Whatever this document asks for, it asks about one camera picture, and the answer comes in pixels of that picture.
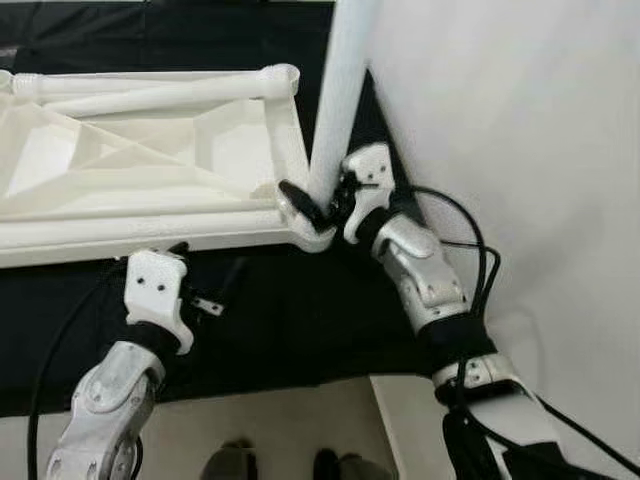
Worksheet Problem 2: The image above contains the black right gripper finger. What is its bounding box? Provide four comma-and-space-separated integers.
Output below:
279, 180, 331, 229

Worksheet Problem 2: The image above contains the black tablecloth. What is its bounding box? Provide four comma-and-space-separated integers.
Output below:
0, 0, 441, 416

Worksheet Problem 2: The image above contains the white plastic table top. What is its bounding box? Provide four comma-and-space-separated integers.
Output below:
0, 62, 341, 269

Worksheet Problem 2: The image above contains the grey robot left leg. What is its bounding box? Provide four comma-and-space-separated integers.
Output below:
200, 440, 259, 480

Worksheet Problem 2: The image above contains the grey robot leg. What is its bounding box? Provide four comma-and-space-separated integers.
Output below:
200, 440, 259, 480
313, 448, 386, 480

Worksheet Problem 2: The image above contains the grey robot right leg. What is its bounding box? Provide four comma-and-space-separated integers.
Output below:
313, 448, 386, 480

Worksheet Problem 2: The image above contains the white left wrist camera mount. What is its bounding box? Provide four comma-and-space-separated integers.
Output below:
125, 250, 196, 356

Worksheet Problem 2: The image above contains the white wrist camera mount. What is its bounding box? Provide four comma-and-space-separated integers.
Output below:
342, 143, 398, 246
125, 250, 196, 356

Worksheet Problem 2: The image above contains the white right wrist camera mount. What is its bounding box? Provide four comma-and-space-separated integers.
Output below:
342, 143, 398, 246

